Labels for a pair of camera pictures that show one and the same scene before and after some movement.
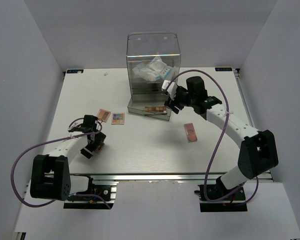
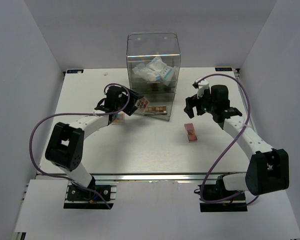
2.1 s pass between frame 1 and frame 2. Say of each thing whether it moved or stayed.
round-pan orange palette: moved
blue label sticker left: stayed
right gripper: moved
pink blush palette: stayed
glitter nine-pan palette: stayed
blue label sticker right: stayed
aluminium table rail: stayed
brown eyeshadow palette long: stayed
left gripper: moved
